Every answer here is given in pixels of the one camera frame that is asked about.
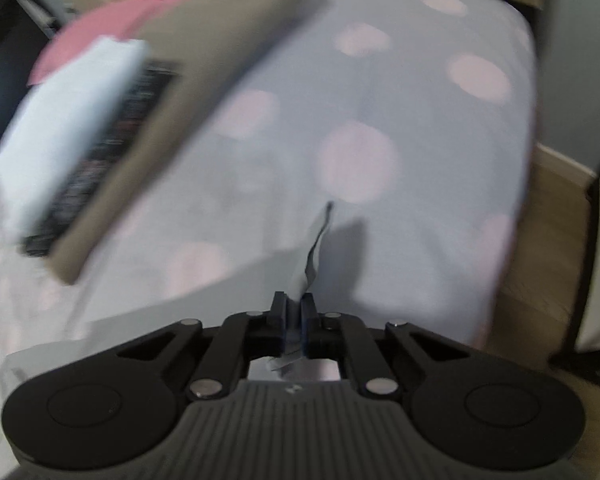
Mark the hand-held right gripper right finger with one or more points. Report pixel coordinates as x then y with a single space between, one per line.
307 330

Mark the khaki folded garment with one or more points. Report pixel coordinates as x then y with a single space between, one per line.
205 60

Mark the white folded garment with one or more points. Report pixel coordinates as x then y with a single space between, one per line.
60 125

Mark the pink pillow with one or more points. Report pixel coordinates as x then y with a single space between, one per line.
95 25

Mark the dark patterned folded garment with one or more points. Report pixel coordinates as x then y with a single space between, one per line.
110 150

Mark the light grey long-sleeve shirt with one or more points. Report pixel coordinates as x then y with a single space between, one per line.
205 305

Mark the black metal rack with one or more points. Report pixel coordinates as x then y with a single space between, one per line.
582 285

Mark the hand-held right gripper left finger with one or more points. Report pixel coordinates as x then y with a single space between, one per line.
279 330

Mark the grey pink-dotted bed sheet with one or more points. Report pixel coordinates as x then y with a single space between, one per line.
405 110

